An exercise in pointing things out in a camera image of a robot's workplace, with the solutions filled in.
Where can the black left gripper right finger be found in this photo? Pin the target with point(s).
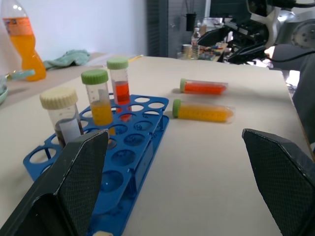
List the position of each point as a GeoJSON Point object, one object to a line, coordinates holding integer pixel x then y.
{"type": "Point", "coordinates": [283, 177]}

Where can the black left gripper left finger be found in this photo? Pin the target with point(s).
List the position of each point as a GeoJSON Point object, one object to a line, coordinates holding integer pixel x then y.
{"type": "Point", "coordinates": [73, 177]}

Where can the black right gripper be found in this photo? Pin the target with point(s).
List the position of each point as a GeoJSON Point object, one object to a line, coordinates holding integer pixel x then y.
{"type": "Point", "coordinates": [251, 32]}

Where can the green-capped tube with red liquid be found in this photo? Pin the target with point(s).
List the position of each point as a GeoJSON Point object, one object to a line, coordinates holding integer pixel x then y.
{"type": "Point", "coordinates": [121, 92]}
{"type": "Point", "coordinates": [204, 88]}

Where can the beige object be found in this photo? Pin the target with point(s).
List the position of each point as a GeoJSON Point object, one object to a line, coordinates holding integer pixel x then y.
{"type": "Point", "coordinates": [102, 233]}

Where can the green-capped tube with yellow liquid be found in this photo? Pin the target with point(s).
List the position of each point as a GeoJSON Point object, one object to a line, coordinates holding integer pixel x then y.
{"type": "Point", "coordinates": [204, 113]}
{"type": "Point", "coordinates": [101, 113]}

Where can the cream-capped tube with dark liquid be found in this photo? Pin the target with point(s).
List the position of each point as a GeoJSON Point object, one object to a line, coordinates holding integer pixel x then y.
{"type": "Point", "coordinates": [59, 98]}

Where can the blue plastic test tube rack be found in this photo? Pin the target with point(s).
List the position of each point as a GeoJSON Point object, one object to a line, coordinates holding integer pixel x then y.
{"type": "Point", "coordinates": [147, 137]}

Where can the clear water bottle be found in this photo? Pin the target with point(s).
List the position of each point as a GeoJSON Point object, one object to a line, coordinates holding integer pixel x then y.
{"type": "Point", "coordinates": [195, 44]}

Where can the pale paper cup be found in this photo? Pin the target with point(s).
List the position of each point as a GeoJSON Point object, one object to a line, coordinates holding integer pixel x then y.
{"type": "Point", "coordinates": [187, 51]}

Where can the black reed diffuser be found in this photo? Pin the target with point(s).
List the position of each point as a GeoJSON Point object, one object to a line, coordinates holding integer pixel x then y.
{"type": "Point", "coordinates": [190, 20]}

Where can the person in dark grey clothing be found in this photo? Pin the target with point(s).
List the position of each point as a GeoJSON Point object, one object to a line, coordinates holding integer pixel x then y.
{"type": "Point", "coordinates": [305, 98]}

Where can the yellow pencil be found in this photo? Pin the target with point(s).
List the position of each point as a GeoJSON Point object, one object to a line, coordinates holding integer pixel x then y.
{"type": "Point", "coordinates": [135, 57]}

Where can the pale green plate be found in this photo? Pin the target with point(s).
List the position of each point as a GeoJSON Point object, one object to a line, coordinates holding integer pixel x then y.
{"type": "Point", "coordinates": [3, 94]}

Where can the teal crumpled cloth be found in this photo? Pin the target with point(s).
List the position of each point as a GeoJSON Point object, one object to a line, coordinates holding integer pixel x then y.
{"type": "Point", "coordinates": [71, 57]}

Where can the orange soda plastic bottle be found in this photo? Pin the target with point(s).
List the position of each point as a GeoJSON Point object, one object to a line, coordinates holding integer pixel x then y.
{"type": "Point", "coordinates": [27, 49]}

